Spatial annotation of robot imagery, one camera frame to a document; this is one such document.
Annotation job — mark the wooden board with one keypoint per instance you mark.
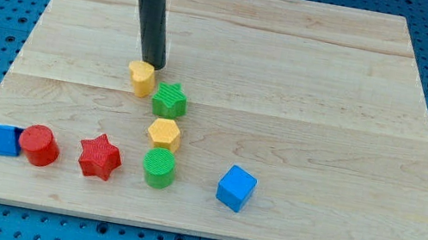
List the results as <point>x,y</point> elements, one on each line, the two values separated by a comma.
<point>322,104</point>

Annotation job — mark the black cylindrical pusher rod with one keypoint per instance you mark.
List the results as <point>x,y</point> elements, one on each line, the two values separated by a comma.
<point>152,22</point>

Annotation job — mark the blue cube block left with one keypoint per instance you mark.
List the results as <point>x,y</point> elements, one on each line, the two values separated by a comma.
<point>9,140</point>

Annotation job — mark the yellow heart block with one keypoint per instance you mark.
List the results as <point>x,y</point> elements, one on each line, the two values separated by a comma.
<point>142,78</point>

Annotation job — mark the yellow hexagon block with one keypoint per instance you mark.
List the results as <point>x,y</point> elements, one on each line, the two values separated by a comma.
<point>164,133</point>

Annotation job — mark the green star block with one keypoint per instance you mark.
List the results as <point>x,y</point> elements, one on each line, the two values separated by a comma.
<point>169,101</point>

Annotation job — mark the blue cube block right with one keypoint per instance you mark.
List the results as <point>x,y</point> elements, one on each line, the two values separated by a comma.
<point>235,188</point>

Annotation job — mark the red cylinder block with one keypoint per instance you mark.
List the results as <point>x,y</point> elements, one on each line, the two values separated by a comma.
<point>39,145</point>

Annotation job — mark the blue cube block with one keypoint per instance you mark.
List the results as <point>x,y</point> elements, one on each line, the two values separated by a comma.
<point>9,140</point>
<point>235,188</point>

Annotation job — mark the green cylinder block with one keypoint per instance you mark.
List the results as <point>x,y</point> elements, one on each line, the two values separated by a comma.
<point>159,167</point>

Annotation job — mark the red star block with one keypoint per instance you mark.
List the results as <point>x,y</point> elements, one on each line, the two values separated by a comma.
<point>99,157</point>

